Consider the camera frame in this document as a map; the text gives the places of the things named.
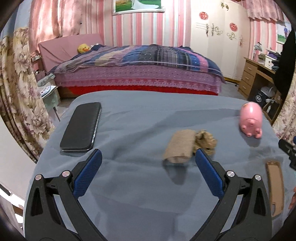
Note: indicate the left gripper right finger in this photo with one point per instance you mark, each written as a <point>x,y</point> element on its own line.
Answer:
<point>242,211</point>

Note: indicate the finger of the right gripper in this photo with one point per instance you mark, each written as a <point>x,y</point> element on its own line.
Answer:
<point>286,147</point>

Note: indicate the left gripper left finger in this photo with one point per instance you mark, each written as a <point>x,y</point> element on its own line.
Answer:
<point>43,220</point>

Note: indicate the right human hand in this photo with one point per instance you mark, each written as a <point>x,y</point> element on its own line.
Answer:
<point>293,200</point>

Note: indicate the pink pig mug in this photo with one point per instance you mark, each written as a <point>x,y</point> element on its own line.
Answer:
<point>250,121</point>

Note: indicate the black hanging garment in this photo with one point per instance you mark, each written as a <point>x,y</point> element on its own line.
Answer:
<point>286,66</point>

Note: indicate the wooden desk with drawers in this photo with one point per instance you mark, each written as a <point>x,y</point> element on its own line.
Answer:
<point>257,85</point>

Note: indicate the black smartphone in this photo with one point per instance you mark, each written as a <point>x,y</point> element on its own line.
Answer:
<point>81,130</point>

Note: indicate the brown folded sock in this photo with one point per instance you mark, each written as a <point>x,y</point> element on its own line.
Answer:
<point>180,148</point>

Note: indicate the silver desk lamp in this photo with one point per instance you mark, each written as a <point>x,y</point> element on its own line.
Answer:
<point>257,49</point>

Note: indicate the left floral curtain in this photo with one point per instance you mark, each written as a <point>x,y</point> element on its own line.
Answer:
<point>22,108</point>

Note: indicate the small green bedside stool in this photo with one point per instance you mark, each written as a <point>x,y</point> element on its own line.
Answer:
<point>50,95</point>

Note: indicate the white wardrobe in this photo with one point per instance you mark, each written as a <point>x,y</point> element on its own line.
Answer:
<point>220,31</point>

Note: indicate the plaid patchwork blanket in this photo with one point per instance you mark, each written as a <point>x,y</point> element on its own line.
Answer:
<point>180,58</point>

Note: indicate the bed with purple sheet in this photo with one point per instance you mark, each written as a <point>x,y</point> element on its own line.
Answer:
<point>146,78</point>

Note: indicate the pink headboard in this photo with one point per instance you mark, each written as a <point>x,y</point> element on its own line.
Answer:
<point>59,50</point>

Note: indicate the yellow duck plush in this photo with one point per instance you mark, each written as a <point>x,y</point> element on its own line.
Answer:
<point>83,48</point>

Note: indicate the pink window curtain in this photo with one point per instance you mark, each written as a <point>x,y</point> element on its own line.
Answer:
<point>51,19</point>

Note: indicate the framed wedding picture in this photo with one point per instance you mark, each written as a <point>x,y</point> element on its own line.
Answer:
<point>122,7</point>

